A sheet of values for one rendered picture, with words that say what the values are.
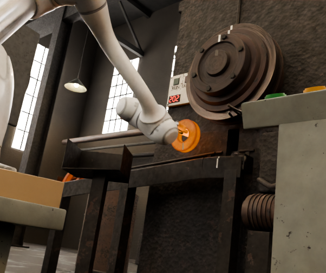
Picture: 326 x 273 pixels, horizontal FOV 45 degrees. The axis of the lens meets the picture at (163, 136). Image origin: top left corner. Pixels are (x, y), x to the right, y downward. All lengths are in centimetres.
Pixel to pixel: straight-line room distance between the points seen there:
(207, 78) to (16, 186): 120
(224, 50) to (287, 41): 31
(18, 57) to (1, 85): 338
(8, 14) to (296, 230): 94
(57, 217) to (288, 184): 42
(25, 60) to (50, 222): 356
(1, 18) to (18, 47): 303
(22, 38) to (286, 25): 292
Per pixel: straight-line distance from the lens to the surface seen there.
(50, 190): 77
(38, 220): 74
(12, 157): 1231
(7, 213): 71
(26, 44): 429
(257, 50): 175
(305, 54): 185
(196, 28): 231
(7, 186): 72
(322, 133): 67
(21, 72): 419
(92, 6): 132
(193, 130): 179
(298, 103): 70
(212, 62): 177
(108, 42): 139
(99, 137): 1145
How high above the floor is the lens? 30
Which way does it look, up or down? 16 degrees up
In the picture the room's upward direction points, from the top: 8 degrees clockwise
